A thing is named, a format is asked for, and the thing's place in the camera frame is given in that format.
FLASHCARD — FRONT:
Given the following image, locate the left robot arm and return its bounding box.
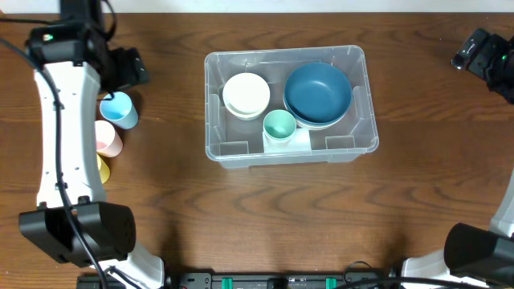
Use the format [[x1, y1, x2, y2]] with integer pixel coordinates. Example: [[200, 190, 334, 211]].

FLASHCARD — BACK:
[[19, 1, 165, 288]]

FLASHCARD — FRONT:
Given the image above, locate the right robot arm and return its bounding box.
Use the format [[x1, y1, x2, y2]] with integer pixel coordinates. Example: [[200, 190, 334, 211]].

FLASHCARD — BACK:
[[399, 28, 513, 288]]

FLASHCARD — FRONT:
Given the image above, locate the cream white cup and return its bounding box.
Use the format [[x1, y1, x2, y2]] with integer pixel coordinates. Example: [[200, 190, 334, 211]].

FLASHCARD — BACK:
[[263, 130, 296, 153]]

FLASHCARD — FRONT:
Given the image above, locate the yellow cup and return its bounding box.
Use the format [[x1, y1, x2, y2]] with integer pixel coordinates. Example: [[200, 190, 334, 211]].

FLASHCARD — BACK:
[[96, 155, 110, 184]]

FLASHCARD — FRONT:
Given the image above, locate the beige large bowl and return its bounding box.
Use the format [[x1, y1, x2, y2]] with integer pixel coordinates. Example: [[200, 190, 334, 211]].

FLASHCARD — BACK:
[[296, 119, 336, 131]]

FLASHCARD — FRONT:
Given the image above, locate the light blue cup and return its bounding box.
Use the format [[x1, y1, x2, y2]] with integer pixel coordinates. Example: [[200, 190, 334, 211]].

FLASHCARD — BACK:
[[100, 92, 139, 129]]

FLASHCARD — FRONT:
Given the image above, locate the clear plastic storage container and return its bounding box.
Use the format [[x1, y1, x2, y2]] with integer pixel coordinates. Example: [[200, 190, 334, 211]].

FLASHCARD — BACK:
[[204, 45, 379, 169]]

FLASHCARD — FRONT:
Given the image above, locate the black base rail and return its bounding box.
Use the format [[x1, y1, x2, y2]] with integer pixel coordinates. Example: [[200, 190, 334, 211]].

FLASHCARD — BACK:
[[75, 269, 483, 289]]

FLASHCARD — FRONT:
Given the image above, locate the mint green cup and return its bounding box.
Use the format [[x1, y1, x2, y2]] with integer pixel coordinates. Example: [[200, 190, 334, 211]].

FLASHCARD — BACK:
[[263, 109, 296, 142]]

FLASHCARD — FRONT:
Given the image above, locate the white small bowl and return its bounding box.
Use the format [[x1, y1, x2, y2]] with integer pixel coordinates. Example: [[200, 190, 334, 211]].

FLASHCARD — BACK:
[[222, 72, 271, 113]]

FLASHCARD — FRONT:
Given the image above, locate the yellow small bowl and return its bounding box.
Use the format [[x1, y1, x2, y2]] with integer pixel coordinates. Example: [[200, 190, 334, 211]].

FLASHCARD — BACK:
[[226, 106, 264, 120]]

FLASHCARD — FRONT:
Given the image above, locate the dark blue bowl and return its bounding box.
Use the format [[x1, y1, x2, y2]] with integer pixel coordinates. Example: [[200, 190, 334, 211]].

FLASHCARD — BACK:
[[283, 94, 353, 124], [283, 61, 353, 124]]

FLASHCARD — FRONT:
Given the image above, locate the pink cup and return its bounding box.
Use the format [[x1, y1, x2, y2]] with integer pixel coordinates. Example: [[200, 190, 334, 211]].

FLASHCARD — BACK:
[[95, 120, 123, 157]]

